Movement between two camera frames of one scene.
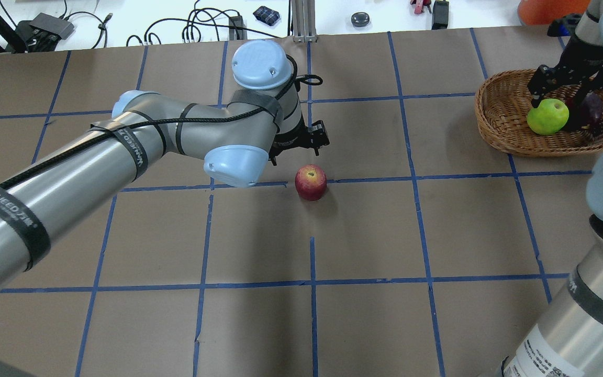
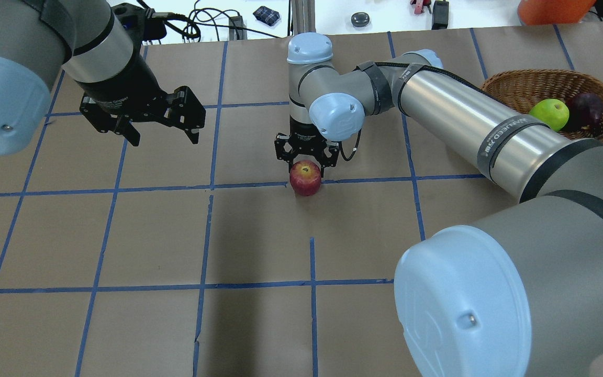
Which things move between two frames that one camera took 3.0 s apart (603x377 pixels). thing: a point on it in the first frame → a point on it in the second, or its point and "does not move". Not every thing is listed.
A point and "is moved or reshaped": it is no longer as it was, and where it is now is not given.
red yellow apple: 311,181 is moved or reshaped
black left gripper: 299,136 → 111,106
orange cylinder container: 544,12 does not move
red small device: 419,5 does not move
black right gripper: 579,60 → 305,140
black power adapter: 440,15 does not move
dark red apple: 591,112 does not move
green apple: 549,118 does not move
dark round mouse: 360,19 does not move
